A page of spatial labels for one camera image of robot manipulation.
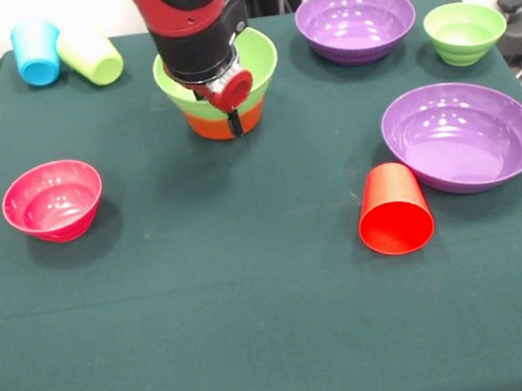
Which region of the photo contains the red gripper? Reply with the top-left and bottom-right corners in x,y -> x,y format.
182,58 -> 263,145

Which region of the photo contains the orange bowl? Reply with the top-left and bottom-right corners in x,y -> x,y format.
183,96 -> 269,146

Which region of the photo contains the large green bowl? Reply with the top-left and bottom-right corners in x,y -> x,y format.
148,22 -> 287,127

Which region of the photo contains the yellow-green cup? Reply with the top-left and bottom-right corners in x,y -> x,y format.
53,18 -> 128,93

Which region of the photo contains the red cup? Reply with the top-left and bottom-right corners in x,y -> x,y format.
350,157 -> 440,261

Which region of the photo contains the pink bowl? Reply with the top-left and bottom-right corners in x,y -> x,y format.
0,154 -> 111,251

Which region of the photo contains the blue cup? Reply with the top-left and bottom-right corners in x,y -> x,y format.
8,17 -> 68,91

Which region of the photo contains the purple bowl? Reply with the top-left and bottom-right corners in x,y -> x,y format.
376,71 -> 522,205
291,0 -> 423,74

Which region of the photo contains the dark green tablecloth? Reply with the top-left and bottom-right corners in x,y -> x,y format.
0,0 -> 522,391

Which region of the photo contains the small green bowl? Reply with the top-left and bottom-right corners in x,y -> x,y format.
420,0 -> 513,71

